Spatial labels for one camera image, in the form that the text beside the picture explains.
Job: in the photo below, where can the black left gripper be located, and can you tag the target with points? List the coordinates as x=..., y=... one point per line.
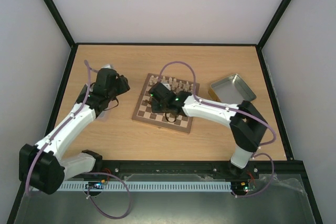
x=124, y=83

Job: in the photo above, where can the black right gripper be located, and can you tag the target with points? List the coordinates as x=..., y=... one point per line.
x=155, y=103

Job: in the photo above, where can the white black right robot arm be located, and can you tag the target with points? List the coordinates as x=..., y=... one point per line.
x=247, y=125

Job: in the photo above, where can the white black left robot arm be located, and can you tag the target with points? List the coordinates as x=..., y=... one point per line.
x=42, y=165

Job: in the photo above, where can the wooden chess board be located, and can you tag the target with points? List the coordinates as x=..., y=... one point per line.
x=143, y=113

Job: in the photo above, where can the metal tin lid left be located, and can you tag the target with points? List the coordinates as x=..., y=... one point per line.
x=104, y=115

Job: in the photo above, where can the metal tin tray right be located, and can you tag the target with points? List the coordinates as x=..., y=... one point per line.
x=231, y=89

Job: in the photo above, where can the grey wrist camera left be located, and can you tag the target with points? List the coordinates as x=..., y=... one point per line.
x=108, y=66

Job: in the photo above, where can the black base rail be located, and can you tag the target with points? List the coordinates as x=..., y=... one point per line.
x=214, y=169

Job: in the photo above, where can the slotted white cable duct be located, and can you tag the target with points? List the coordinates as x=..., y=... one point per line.
x=148, y=186

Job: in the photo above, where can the black enclosure frame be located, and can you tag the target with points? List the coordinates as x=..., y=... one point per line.
x=259, y=46

